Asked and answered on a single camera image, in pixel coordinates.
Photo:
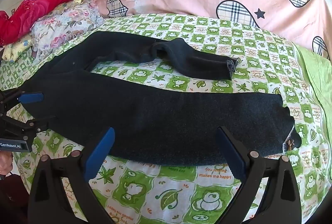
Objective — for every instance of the green printed bed sheet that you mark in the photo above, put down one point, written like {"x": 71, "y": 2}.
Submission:
{"x": 181, "y": 187}

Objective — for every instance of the red sequined blanket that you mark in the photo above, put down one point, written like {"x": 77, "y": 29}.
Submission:
{"x": 31, "y": 11}

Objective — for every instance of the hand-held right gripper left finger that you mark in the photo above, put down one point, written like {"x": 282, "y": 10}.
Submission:
{"x": 101, "y": 154}

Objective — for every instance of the yellow floral cloth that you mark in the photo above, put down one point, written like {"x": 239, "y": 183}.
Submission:
{"x": 15, "y": 50}

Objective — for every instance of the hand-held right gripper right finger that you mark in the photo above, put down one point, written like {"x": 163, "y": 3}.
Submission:
{"x": 233, "y": 154}

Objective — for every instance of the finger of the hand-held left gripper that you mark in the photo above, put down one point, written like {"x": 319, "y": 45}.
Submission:
{"x": 31, "y": 126}
{"x": 31, "y": 98}

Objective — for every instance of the black pants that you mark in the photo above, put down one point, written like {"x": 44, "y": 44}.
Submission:
{"x": 155, "y": 120}

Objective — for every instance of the plain green sheet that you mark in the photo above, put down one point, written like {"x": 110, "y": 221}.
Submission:
{"x": 316, "y": 71}

